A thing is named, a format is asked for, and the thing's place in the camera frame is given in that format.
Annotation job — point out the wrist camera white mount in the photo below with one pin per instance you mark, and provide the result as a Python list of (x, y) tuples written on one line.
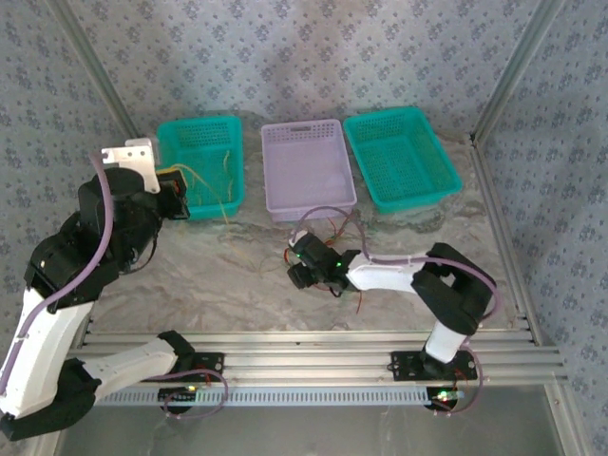
[(295, 243), (130, 157)]

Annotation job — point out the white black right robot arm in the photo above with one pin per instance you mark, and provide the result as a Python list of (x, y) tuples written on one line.
[(380, 278)]

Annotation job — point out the grey metal panel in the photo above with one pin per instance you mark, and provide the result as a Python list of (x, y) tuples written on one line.
[(304, 432)]

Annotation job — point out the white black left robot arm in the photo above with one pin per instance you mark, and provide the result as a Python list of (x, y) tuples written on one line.
[(43, 351)]

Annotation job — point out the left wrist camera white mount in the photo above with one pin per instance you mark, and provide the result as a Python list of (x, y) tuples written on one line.
[(130, 157)]

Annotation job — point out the teal plastic basket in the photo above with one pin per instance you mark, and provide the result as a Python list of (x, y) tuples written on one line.
[(404, 157), (209, 142)]

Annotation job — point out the lavender plastic basket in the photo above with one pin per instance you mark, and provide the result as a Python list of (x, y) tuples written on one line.
[(304, 171)]

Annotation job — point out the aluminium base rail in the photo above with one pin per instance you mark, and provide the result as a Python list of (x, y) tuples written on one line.
[(304, 361)]

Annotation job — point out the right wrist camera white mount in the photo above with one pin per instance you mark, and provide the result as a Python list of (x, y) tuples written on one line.
[(295, 243)]

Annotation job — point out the black controller board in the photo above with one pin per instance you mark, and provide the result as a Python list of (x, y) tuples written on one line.
[(444, 396), (176, 395)]

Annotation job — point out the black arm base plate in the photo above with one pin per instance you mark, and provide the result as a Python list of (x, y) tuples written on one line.
[(204, 375), (404, 368)]

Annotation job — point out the aluminium frame post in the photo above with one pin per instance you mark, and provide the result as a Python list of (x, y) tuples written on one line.
[(97, 71), (515, 71)]

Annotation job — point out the aluminium side rail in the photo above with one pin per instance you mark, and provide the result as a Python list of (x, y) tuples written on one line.
[(499, 214), (89, 332)]

